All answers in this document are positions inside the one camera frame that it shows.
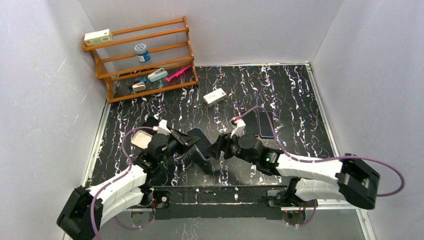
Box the beige white phone case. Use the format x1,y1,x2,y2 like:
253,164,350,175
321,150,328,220
131,130,153,150

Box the purple phone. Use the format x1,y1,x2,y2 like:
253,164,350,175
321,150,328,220
242,110,260,137

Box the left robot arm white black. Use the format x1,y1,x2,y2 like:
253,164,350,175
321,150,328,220
56,129,200,240

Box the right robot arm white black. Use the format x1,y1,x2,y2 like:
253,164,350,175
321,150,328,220
206,133,380,210

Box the white box with barcode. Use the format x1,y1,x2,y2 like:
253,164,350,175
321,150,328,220
202,88,227,106

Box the pink comb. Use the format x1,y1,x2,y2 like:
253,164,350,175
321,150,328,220
166,65,192,82

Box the beige small stapler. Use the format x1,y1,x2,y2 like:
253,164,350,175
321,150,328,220
131,82,146,92

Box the black blue marker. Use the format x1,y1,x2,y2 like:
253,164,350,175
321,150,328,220
128,77,147,88

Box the wooden shelf rack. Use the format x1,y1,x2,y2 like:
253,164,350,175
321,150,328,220
82,16,199,103

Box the blue white jar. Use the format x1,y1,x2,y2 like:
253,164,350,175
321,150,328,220
134,43,151,63

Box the white green box on shelf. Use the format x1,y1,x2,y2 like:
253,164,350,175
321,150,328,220
84,29,113,46

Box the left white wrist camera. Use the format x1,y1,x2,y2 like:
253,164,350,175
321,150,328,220
152,119,171,136

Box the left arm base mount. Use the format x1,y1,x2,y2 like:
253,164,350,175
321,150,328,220
130,187,170,230

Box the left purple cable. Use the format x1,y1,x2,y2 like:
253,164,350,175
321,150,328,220
90,126,155,240

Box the purple cable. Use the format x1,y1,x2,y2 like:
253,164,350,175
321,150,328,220
233,106,406,198
90,126,155,240

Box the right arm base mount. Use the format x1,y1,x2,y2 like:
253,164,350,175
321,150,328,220
261,188,307,228

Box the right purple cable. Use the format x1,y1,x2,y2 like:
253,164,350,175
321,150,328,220
233,106,406,198

